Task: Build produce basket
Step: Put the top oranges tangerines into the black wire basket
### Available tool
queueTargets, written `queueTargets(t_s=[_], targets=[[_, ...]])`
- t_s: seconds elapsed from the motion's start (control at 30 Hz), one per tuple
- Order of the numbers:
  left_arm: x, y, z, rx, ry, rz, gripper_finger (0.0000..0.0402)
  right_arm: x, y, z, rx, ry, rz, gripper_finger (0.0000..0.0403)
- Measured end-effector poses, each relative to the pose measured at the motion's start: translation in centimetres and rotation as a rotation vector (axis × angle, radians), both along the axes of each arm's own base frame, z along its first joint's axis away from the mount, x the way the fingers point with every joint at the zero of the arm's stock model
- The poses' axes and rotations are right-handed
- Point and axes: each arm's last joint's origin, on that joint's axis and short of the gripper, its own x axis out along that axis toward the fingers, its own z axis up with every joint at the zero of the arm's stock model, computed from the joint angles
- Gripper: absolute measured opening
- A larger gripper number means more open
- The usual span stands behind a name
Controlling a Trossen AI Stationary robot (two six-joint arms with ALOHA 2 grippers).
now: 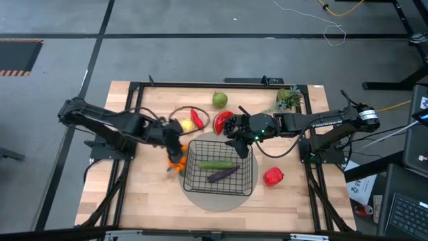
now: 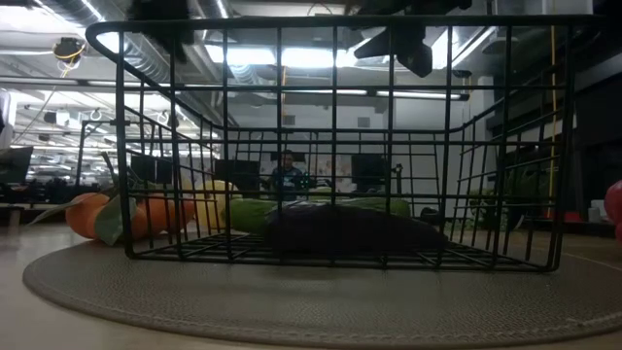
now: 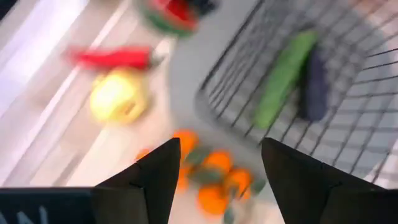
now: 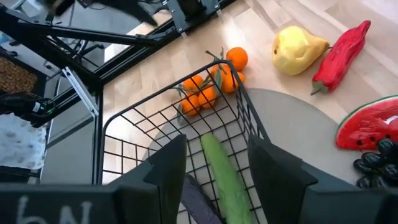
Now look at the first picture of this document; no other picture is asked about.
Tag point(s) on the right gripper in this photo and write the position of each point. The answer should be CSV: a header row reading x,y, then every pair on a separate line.
x,y
261,125

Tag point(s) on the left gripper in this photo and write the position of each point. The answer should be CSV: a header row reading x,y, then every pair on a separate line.
x,y
167,132

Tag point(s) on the orange tangerine bunch with leaves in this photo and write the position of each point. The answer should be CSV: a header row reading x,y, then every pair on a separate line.
x,y
180,165

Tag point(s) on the dark grape bunch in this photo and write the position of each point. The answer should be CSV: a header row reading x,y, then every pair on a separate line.
x,y
230,126

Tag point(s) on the red watermelon slice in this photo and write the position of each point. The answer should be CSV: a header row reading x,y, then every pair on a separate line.
x,y
220,122

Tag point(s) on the yellow pear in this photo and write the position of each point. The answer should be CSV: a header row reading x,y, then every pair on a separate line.
x,y
186,126

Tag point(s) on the green apple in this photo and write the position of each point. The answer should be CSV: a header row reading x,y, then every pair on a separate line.
x,y
220,99

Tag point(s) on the red chili pepper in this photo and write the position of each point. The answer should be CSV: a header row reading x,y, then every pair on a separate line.
x,y
197,120

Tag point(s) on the green cucumber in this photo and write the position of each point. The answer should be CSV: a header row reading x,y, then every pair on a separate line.
x,y
215,165

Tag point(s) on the purple eggplant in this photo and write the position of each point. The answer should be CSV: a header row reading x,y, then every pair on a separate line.
x,y
222,174

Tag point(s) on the red bell pepper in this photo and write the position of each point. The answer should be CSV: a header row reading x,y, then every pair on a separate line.
x,y
273,176

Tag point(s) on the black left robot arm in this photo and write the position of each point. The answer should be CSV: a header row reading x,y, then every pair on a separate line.
x,y
100,117

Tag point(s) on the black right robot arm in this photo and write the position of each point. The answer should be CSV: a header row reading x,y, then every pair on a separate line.
x,y
321,122

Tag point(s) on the black bar device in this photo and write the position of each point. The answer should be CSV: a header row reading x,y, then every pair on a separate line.
x,y
254,80

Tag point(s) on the green succulent plant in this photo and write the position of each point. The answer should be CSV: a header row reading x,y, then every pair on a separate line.
x,y
288,97

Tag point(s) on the round grey mat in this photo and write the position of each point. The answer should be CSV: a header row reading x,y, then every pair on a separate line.
x,y
217,202

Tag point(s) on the silver aluminium extrusion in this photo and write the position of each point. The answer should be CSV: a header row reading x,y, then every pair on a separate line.
x,y
309,237
123,234

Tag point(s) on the white paper sheet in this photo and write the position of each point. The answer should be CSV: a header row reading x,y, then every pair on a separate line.
x,y
362,190

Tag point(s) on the red can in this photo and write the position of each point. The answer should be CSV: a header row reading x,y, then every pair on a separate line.
x,y
364,210

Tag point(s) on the black desk leg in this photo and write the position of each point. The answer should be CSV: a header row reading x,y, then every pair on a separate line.
x,y
394,85

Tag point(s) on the grey chair leg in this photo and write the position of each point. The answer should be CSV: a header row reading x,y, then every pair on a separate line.
x,y
11,154

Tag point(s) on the black monitor back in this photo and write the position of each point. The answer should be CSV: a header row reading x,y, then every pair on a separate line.
x,y
416,134

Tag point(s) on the phone with blue screen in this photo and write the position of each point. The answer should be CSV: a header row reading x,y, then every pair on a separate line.
x,y
422,116

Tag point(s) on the black laptop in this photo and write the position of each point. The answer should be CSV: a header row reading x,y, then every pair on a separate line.
x,y
408,214

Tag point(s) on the black floor mat orange stripes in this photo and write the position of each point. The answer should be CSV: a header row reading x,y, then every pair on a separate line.
x,y
16,55

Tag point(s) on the black aluminium table frame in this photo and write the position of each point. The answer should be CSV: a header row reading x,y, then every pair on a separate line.
x,y
217,85

